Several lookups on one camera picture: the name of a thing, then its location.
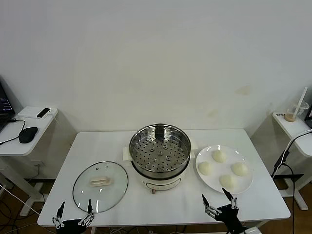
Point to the white round plate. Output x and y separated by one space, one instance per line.
225 168

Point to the white steamed baozi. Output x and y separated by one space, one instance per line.
219 156
206 168
228 181
240 169

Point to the perforated steel steamer basket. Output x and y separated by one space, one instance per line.
159 156

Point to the white side table with cup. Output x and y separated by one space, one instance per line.
301 141

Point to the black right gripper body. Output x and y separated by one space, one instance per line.
230 218

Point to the small white black device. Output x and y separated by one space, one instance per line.
44 112

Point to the white label with black print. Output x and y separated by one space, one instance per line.
280 114

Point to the white wall socket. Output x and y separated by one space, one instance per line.
39 163

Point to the white side table with laptop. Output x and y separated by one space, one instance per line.
14 149

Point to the flat white box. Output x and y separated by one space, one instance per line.
26 111

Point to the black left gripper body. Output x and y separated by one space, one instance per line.
72 225

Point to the black rectangular device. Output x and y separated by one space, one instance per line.
309 119

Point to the black laptop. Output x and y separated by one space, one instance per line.
5 104

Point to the clear plastic drink cup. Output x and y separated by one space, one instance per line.
290 117

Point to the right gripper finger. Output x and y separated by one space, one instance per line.
234 202
210 210

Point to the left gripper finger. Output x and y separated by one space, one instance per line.
58 219
89 217

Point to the black computer mouse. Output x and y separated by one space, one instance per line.
28 134

